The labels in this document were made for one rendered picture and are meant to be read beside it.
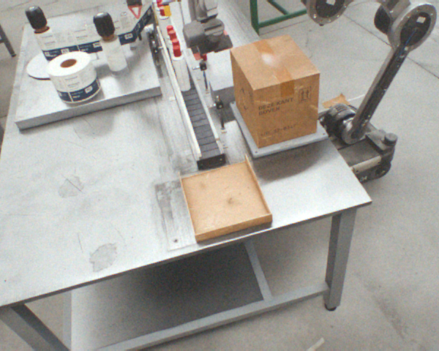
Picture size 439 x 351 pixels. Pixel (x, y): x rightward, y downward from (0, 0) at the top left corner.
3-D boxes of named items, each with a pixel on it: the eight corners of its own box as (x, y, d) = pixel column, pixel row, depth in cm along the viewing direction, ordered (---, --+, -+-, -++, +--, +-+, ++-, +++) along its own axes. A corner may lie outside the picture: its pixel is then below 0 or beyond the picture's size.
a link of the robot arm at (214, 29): (227, 30, 130) (221, 14, 130) (207, 37, 128) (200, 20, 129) (224, 40, 136) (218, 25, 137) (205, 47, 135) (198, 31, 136)
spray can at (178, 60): (178, 87, 189) (169, 46, 175) (189, 84, 190) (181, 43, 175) (180, 93, 186) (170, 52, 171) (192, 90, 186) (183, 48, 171)
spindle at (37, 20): (47, 58, 221) (23, 6, 201) (64, 55, 222) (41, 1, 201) (47, 67, 215) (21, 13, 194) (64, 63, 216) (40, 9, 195)
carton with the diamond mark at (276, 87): (235, 104, 180) (229, 48, 160) (288, 91, 182) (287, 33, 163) (257, 149, 159) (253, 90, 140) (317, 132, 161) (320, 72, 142)
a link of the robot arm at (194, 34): (213, -6, 127) (208, 4, 136) (177, 5, 125) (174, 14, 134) (226, 33, 129) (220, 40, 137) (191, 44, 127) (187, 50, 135)
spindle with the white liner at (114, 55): (110, 69, 207) (90, 12, 186) (128, 66, 208) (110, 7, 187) (112, 79, 201) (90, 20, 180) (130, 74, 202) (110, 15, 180)
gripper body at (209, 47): (193, 39, 142) (195, 29, 134) (221, 30, 143) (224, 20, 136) (200, 57, 141) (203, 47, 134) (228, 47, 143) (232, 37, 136)
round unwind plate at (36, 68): (29, 55, 229) (28, 53, 228) (85, 42, 231) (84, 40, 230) (25, 85, 207) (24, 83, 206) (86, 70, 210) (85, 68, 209)
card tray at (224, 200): (179, 179, 156) (178, 171, 153) (246, 161, 158) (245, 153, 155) (196, 242, 135) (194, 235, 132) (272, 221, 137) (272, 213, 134)
